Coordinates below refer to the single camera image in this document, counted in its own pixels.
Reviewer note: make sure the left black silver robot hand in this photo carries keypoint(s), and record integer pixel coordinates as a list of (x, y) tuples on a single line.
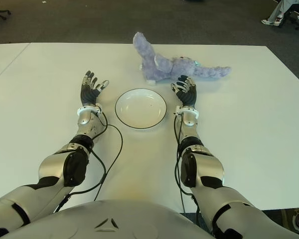
[(88, 94)]

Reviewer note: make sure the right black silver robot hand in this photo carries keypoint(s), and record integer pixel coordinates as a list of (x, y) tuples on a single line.
[(188, 95)]

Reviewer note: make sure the purple plush doll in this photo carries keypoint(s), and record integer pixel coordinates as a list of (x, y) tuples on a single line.
[(162, 66)]

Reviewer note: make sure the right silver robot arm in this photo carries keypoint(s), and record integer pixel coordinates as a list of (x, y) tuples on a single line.
[(209, 164)]

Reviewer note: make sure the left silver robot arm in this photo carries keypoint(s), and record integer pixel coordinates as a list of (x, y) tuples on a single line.
[(52, 164)]

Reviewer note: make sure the white plate black rim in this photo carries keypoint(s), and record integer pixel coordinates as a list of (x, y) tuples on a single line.
[(140, 109)]

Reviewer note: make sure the white red sneaker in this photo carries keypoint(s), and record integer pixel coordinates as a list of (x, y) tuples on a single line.
[(270, 22)]

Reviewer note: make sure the black office chair base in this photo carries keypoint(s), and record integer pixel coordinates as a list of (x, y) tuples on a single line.
[(292, 20), (0, 13)]

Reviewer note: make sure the silver robot torso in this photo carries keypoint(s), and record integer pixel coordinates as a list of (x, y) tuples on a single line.
[(109, 214)]

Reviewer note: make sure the grey trouser leg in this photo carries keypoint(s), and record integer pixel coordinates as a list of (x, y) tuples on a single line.
[(276, 11)]

